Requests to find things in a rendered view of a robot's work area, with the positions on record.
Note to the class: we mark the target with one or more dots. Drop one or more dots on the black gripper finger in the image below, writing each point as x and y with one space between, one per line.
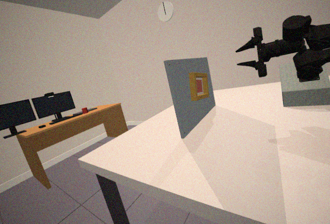
249 44
250 64

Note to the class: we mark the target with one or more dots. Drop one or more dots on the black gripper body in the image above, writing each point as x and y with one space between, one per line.
269 50

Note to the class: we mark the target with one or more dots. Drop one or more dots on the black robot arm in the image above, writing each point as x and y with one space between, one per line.
308 62

